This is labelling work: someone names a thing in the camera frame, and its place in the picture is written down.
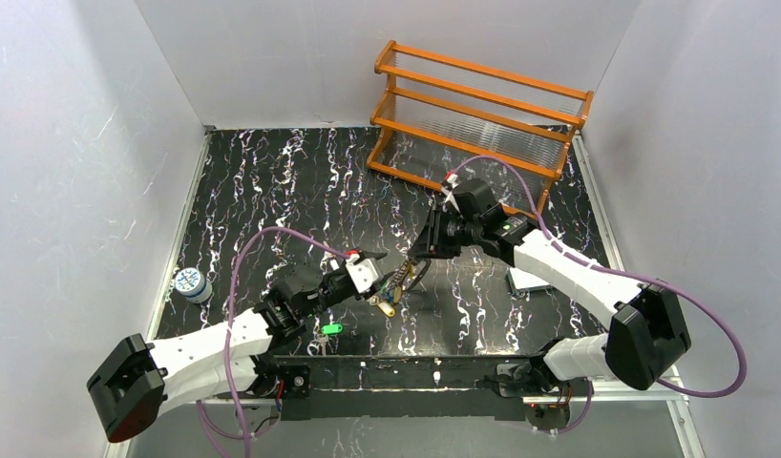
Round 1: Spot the blue white round container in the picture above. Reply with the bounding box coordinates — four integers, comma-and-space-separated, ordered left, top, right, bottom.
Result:
173, 267, 213, 304

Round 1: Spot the green tag key near edge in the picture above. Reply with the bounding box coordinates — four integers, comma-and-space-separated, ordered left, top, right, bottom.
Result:
316, 323, 344, 356

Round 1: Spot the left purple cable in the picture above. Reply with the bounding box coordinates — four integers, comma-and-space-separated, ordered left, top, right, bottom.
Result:
197, 226, 360, 458

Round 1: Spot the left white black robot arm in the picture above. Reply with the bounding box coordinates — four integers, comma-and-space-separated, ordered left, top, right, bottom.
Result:
86, 260, 383, 443

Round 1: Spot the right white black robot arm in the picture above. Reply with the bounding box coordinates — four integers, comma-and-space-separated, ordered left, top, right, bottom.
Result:
408, 173, 691, 391

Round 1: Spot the orange two-tier rack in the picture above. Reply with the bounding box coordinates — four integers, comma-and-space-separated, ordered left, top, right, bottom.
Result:
367, 40, 595, 213

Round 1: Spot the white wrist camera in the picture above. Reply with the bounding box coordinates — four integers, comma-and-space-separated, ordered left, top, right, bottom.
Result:
441, 171, 460, 214
346, 249, 388, 295

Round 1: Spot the aluminium front rail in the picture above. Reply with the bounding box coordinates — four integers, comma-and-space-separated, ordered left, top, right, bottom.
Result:
115, 357, 690, 406

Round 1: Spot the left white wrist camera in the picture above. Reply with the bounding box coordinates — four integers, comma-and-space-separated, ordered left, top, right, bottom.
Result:
346, 249, 388, 295

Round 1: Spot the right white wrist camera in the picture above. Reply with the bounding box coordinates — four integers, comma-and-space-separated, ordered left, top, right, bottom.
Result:
441, 171, 460, 214

